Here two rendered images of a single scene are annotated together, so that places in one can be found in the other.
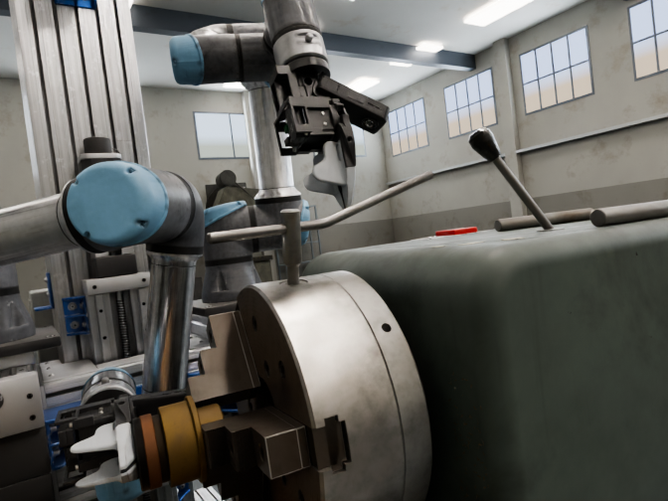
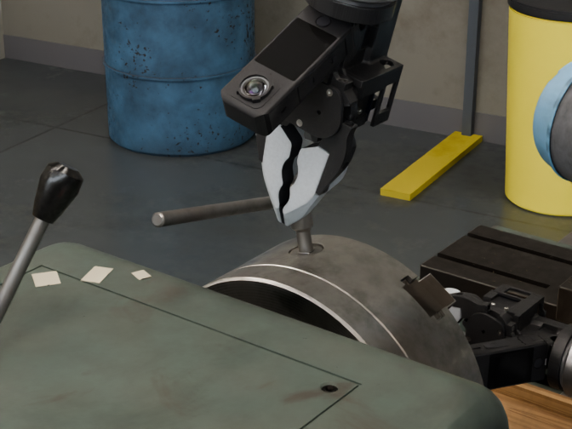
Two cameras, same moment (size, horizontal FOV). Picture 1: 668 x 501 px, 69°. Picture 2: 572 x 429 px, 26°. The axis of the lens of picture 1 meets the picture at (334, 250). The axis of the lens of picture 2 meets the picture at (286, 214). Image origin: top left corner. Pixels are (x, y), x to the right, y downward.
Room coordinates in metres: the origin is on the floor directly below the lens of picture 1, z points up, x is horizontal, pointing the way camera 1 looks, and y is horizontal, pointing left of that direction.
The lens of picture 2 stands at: (1.52, -0.48, 1.74)
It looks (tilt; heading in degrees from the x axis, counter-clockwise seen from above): 23 degrees down; 152
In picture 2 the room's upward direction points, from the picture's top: straight up
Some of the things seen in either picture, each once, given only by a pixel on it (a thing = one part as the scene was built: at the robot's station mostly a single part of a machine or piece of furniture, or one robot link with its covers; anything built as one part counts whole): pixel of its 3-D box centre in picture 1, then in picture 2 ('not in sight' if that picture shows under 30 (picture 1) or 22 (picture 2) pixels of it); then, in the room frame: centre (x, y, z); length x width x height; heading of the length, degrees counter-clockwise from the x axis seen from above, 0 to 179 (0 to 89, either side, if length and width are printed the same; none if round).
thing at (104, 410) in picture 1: (102, 428); (525, 339); (0.59, 0.31, 1.08); 0.12 x 0.09 x 0.08; 25
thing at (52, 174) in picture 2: (483, 145); (59, 192); (0.66, -0.22, 1.38); 0.04 x 0.03 x 0.05; 115
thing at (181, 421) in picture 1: (181, 441); not in sight; (0.53, 0.19, 1.08); 0.09 x 0.09 x 0.09; 25
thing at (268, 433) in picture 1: (268, 441); not in sight; (0.48, 0.09, 1.09); 0.12 x 0.11 x 0.05; 25
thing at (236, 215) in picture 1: (228, 230); not in sight; (1.20, 0.25, 1.33); 0.13 x 0.12 x 0.14; 102
